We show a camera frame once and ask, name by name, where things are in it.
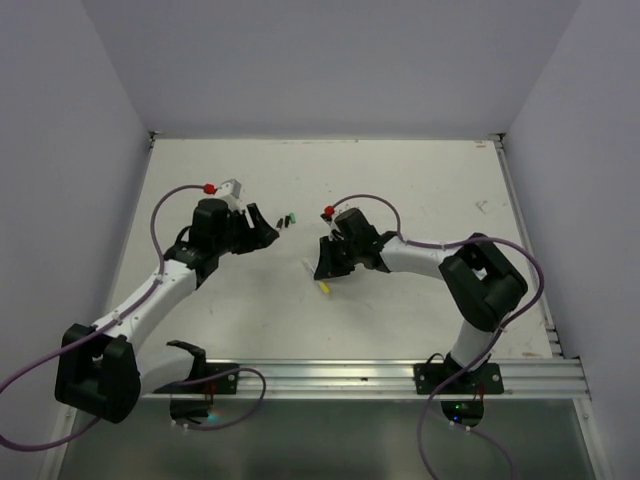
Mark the aluminium mounting rail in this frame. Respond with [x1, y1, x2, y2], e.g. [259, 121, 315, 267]
[232, 358, 590, 401]

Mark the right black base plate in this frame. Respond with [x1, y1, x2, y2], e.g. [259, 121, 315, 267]
[413, 362, 505, 395]

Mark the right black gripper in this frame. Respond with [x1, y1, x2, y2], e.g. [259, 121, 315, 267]
[314, 233, 361, 278]

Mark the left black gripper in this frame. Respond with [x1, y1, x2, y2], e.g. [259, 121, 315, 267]
[213, 202, 278, 255]

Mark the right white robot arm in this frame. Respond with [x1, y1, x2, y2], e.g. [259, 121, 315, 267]
[314, 207, 528, 393]

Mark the yellow capped white pen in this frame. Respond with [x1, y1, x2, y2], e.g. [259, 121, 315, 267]
[301, 257, 333, 297]

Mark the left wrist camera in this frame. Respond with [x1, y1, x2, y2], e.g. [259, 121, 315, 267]
[216, 179, 244, 211]

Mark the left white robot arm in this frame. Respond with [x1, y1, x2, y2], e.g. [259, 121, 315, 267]
[54, 199, 279, 424]

